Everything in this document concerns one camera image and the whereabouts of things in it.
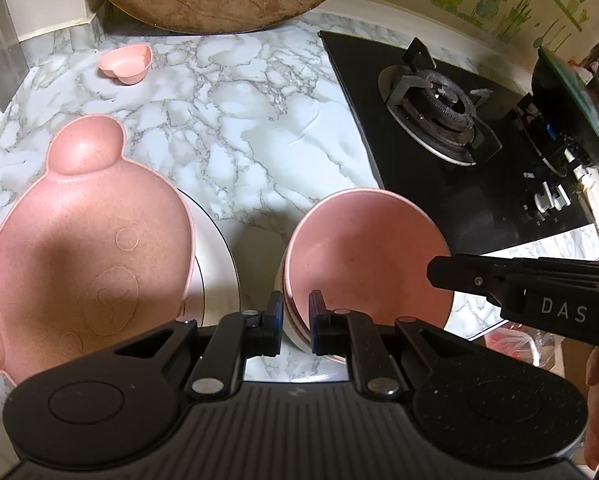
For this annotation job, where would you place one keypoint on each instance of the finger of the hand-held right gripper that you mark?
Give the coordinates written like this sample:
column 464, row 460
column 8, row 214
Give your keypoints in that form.
column 464, row 272

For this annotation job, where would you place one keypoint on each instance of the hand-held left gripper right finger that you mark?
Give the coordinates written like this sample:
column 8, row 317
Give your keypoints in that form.
column 318, row 322

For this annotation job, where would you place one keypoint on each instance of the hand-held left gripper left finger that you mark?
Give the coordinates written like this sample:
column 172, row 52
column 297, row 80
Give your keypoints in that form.
column 275, row 316

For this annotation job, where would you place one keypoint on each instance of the white floral plate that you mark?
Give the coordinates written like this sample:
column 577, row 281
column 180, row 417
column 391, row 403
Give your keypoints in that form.
column 214, row 270

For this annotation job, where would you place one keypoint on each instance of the pink bowl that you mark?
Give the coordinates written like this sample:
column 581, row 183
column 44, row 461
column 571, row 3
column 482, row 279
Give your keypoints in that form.
column 369, row 250

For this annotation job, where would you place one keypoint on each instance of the pink bear-shaped plate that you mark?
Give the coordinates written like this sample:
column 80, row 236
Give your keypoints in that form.
column 79, row 240

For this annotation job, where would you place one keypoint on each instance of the red plastic bag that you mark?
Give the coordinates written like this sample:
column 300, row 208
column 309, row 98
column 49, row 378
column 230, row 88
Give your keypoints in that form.
column 509, row 345

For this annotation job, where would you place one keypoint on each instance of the black glass gas stove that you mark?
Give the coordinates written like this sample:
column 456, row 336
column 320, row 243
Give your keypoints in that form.
column 429, row 200

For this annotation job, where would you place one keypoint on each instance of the stove control knob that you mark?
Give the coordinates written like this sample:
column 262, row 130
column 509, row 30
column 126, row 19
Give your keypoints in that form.
column 549, row 199

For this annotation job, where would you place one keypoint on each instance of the gas stove burner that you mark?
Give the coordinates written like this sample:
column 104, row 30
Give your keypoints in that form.
column 439, row 100

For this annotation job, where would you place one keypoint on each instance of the black wok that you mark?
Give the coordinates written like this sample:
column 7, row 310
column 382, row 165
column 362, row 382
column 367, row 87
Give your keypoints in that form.
column 564, row 90

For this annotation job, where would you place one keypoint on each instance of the small pink heart dish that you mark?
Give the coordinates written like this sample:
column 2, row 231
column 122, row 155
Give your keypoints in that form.
column 127, row 62

